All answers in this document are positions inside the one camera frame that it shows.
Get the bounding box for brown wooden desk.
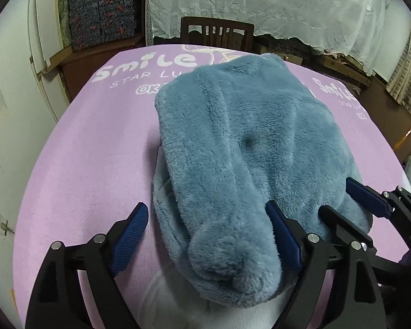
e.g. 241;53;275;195
50;36;155;103

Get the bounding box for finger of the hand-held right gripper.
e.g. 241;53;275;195
345;177;411;240
318;205;378;258

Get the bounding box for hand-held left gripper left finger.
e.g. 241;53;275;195
25;202;149;329

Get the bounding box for patterned window curtain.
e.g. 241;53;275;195
385;21;411;117

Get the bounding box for green patterned panel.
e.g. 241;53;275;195
56;0;72;49

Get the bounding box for white lace cloth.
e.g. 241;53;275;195
145;0;391;76

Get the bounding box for blue fleece garment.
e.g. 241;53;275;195
152;53;374;307

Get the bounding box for white wall socket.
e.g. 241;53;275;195
0;212;15;237

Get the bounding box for flat cardboard pieces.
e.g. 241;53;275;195
253;38;374;90

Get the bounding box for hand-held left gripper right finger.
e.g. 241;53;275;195
265;200;387;329

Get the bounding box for dark patterned storage boxes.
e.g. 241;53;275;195
68;0;140;52

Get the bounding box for dark wooden chair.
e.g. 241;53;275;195
180;16;256;55

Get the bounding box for pink Smile table cloth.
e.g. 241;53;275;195
12;43;411;329

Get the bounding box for white cabinet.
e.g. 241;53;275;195
27;0;72;73

